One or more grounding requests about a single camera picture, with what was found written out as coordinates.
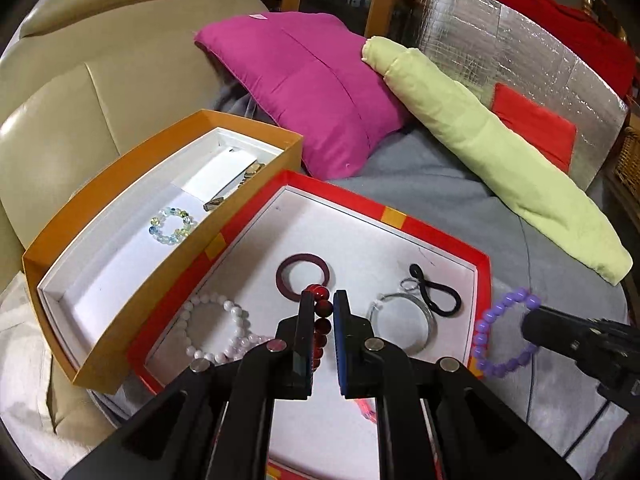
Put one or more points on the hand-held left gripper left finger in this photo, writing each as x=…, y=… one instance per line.
x=300, y=360

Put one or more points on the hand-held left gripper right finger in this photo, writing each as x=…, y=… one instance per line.
x=341, y=350

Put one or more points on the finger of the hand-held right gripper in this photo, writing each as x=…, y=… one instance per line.
x=555, y=330

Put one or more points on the dark red bangle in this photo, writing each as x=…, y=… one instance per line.
x=282, y=285

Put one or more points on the red jewelry box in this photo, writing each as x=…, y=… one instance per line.
x=325, y=180

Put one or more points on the clear bangle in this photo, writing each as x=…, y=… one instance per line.
x=429, y=317

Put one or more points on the grey blanket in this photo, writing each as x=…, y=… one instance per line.
x=450, y=225

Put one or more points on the metal watch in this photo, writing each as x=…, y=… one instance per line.
x=212, y=205

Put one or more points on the wicker basket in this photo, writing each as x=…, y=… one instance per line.
x=630, y=160

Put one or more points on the orange box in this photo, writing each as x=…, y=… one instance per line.
x=100, y=340

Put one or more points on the white card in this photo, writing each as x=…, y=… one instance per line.
x=215, y=175

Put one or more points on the red cushion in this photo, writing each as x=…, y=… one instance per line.
x=530, y=125

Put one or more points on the light green blanket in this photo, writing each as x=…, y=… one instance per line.
x=475, y=135

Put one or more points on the magenta pillow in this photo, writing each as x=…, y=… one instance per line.
x=300, y=85

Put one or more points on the red cloth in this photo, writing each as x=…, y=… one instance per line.
x=575, y=35

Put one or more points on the silver insulation sheet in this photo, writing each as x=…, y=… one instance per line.
x=500, y=35

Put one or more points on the beige leather sofa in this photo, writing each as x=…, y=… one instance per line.
x=75, y=110

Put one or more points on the wooden cabinet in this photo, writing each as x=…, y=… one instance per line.
x=290, y=0

